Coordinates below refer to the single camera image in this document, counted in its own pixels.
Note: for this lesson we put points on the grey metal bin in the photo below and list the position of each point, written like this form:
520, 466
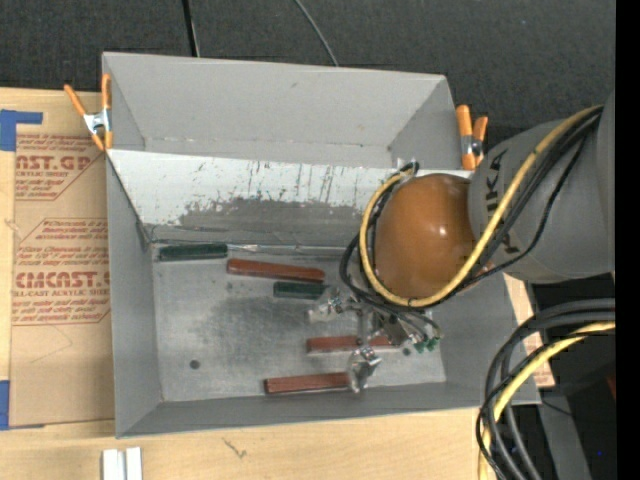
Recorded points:
260, 328

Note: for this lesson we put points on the red-brown flat block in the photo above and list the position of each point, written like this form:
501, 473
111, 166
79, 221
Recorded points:
305, 383
275, 270
332, 344

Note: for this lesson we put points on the short dark green flat block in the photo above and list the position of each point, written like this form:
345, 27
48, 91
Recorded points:
299, 290

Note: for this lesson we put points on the brown cardboard board red print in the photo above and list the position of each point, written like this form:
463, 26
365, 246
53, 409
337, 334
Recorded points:
55, 328

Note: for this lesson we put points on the long dark green flat block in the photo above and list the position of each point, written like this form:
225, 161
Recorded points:
194, 252

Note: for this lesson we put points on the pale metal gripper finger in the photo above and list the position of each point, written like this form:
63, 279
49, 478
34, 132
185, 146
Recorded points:
334, 308
363, 366

